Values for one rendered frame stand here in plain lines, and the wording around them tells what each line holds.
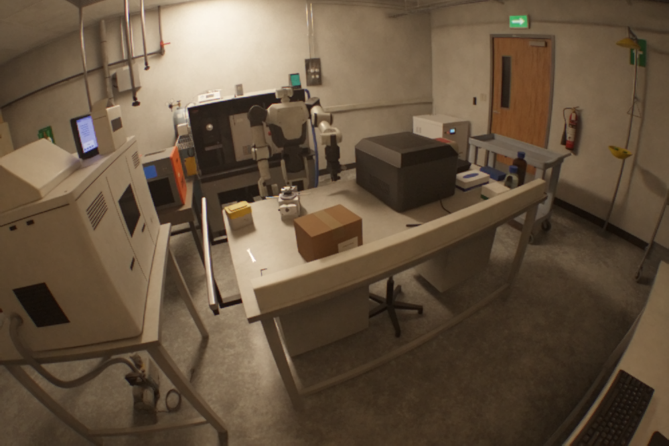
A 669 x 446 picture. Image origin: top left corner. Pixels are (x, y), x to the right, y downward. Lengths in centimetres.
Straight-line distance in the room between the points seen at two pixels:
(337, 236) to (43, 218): 99
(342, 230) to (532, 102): 360
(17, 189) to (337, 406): 172
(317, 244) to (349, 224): 14
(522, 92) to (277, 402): 430
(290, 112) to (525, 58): 331
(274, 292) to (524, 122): 396
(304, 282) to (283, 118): 125
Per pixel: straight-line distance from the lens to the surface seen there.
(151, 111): 413
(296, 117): 200
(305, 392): 163
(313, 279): 100
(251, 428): 180
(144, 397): 196
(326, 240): 108
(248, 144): 300
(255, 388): 191
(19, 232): 102
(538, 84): 424
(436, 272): 205
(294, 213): 149
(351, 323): 173
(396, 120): 509
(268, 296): 98
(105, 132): 130
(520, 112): 440
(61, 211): 90
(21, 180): 98
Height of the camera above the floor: 161
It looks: 25 degrees down
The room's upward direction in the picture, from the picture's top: 4 degrees counter-clockwise
